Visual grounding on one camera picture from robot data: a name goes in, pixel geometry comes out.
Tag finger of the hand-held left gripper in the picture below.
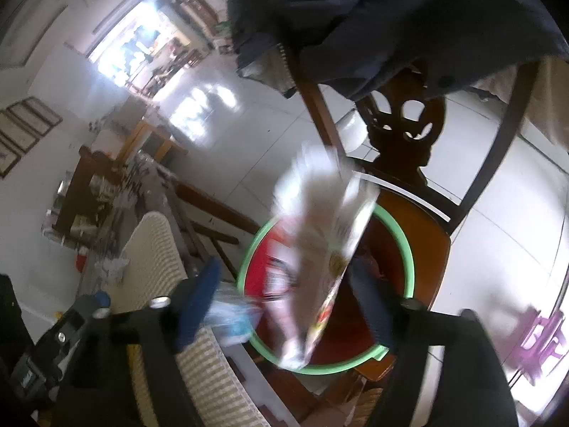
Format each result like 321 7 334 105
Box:
67 291 113 334

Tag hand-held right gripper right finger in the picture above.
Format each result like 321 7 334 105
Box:
350 262 519 427

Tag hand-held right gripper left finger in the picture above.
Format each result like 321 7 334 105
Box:
53 255 223 427

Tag green rimmed red basin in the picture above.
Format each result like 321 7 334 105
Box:
236 202 416 375

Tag white snack packet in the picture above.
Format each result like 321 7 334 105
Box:
262 142 381 371

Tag clear plastic wrapper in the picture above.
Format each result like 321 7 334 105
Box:
209 289 263 348

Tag beige checkered tablecloth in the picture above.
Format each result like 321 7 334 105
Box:
120 211 278 427

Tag wooden side table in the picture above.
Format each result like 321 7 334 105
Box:
55 118 187 236

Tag carved wooden chair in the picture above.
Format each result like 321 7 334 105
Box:
175 31 541 427

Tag purple plastic stool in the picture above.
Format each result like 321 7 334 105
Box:
509 305 569 385

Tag white bucket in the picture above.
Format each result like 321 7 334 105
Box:
335 109 369 154

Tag dark blue jacket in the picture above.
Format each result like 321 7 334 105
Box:
227 0 569 103

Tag framed wall pictures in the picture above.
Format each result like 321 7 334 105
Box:
0 95 64 178

